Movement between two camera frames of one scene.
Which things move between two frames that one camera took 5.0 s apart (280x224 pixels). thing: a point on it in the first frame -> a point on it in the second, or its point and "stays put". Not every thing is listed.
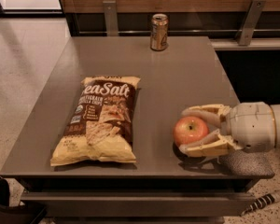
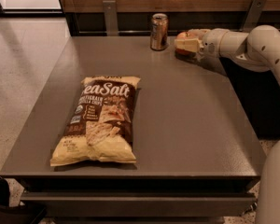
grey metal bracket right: [252, 21] stays put
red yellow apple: [189, 130] -> [185, 35]
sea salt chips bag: [100, 128] stays put
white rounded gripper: [251, 125] -> [210, 43]
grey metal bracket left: [111, 19] stays put
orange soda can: [160, 32] stays put
